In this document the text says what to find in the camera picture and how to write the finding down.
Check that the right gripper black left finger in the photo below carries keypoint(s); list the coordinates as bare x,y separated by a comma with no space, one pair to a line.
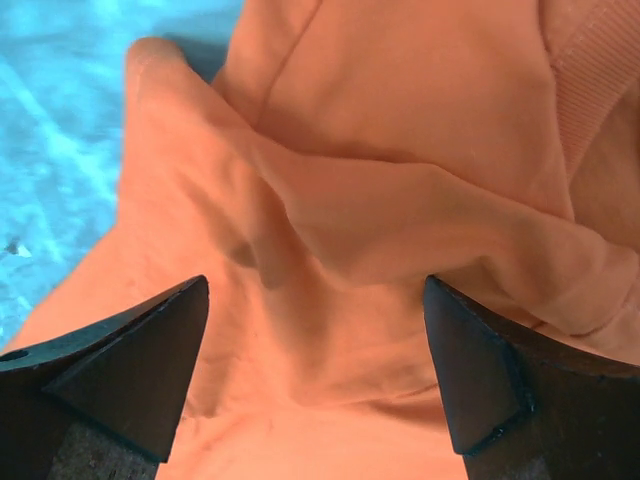
103,401

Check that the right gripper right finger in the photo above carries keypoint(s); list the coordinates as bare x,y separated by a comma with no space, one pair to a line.
520,405

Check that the orange t-shirt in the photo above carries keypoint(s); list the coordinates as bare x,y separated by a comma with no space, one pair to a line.
346,151

